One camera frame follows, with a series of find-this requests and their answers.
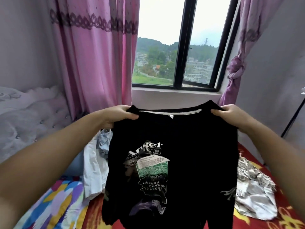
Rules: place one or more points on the person's left hand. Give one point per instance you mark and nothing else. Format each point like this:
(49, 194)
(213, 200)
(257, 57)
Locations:
(117, 115)

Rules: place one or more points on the person's right hand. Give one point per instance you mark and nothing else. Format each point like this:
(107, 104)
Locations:
(233, 115)

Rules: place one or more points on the black printed t-shirt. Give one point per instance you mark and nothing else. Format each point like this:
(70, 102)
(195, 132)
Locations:
(190, 140)

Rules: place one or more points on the pile of mixed clothes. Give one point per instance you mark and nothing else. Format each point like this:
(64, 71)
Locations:
(252, 188)

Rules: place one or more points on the person's right forearm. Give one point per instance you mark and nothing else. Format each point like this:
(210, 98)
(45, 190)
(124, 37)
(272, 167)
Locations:
(281, 159)

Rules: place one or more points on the person's left forearm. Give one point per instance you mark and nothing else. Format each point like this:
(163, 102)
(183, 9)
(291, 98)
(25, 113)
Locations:
(43, 164)

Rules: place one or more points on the white bed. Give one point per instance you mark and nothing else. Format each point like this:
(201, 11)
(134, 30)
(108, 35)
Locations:
(38, 131)

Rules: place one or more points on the grey pillow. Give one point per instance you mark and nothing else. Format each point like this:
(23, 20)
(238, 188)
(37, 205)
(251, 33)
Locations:
(75, 164)

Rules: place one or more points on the wide pink curtain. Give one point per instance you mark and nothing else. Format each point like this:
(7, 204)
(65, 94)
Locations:
(90, 54)

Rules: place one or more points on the tied pink curtain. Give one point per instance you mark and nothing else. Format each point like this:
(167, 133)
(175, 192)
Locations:
(248, 50)

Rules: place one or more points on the black framed window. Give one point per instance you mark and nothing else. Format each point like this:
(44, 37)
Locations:
(157, 45)

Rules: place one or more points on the white tufted headboard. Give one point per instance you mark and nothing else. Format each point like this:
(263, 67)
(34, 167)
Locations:
(28, 121)

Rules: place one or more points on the colourful patterned pillow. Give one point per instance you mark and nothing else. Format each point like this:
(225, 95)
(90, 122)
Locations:
(52, 205)

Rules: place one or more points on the red bedsheet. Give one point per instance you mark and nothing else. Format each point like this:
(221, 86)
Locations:
(290, 212)

